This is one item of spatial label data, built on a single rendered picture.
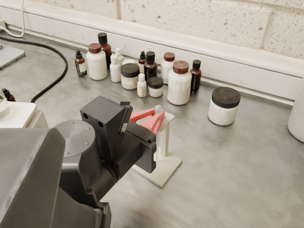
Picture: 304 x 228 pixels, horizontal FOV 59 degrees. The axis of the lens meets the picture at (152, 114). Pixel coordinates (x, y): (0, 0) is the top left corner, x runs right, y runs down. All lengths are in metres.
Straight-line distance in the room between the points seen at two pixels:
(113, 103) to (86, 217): 0.14
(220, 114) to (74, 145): 0.42
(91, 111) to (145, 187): 0.26
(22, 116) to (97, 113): 0.31
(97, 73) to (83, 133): 0.50
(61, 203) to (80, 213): 0.06
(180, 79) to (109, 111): 0.37
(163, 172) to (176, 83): 0.23
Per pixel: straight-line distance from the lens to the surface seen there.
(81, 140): 0.31
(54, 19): 1.04
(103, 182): 0.37
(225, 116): 0.66
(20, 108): 0.64
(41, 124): 0.65
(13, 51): 1.04
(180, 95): 0.70
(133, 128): 0.40
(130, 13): 0.88
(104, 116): 0.32
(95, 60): 0.78
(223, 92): 0.66
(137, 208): 0.53
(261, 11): 0.74
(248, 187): 0.58
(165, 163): 0.57
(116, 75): 0.79
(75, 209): 0.26
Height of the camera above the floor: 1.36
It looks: 42 degrees down
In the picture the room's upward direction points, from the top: straight up
